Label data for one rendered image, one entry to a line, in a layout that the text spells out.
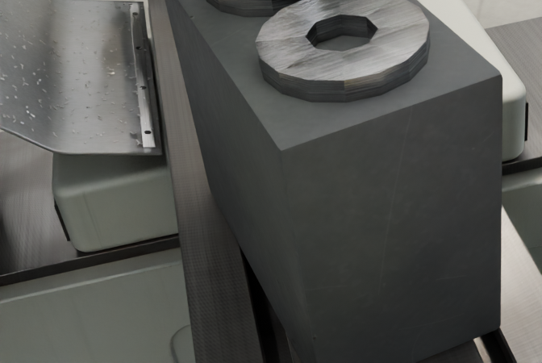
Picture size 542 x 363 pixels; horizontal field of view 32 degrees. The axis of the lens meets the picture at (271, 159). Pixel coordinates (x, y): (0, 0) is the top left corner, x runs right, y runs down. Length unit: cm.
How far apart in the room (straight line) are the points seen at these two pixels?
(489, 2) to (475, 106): 241
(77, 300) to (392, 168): 61
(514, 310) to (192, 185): 27
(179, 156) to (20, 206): 38
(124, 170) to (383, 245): 49
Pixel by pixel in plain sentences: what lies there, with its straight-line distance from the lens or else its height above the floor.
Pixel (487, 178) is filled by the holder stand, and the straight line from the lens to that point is 51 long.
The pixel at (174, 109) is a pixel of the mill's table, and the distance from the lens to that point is 82.
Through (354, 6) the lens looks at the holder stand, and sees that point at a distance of 51.
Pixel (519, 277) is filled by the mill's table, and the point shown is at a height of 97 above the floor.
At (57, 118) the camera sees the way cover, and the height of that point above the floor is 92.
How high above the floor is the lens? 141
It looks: 37 degrees down
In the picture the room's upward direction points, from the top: 10 degrees counter-clockwise
